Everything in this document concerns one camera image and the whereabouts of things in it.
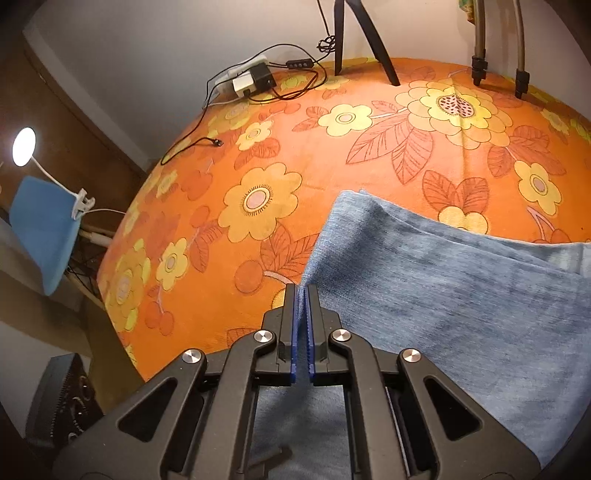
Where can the white power adapter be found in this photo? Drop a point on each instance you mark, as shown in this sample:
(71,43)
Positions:
(243,84)

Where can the black tripod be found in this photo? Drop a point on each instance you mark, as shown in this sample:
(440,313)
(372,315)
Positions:
(340,37)

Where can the blue chair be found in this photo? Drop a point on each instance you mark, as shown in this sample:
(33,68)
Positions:
(44,230)

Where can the orange floral tablecloth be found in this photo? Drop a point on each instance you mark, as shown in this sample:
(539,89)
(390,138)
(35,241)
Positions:
(323,152)

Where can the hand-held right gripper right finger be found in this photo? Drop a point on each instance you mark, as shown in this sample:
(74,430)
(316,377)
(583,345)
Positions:
(310,341)

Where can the tan legged tripod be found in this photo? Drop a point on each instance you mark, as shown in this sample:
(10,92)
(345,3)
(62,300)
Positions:
(480,46)

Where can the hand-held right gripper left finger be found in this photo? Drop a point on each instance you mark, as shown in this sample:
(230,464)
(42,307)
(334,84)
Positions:
(293,341)

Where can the white power strip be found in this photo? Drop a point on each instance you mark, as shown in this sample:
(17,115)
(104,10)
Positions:
(251,63)

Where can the blue denim pants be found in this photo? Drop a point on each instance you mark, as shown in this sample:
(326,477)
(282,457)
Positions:
(438,314)

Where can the black appliance with knobs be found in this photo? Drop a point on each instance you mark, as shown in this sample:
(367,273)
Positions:
(60,397)

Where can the white clip lamp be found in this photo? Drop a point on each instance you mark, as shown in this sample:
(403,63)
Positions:
(24,147)

